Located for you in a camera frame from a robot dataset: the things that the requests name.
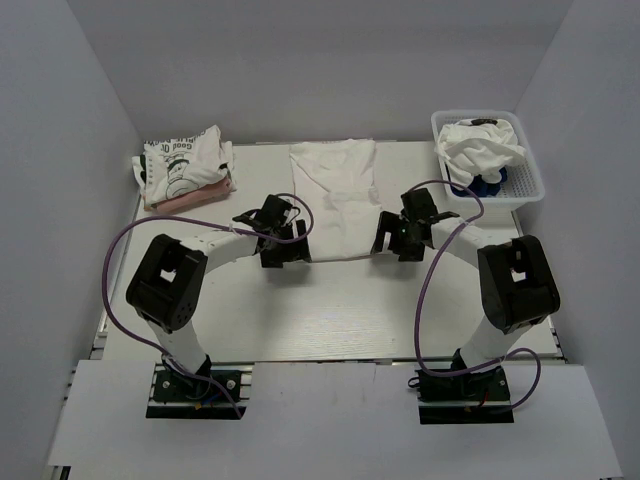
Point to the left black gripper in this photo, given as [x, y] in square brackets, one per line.
[294, 251]

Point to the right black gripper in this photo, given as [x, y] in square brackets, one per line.
[390, 222]

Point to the white t-shirt with tag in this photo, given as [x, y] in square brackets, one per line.
[480, 146]

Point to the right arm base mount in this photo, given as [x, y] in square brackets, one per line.
[472, 399]

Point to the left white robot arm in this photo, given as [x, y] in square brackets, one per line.
[166, 287]

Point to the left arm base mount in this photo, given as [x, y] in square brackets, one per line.
[175, 397]

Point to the white logo t-shirt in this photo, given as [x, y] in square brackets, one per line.
[336, 180]

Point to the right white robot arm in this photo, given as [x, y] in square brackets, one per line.
[517, 287]

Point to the blue t-shirt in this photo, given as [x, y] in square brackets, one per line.
[481, 188]

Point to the folded printed white t-shirt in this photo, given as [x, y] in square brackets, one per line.
[175, 168]

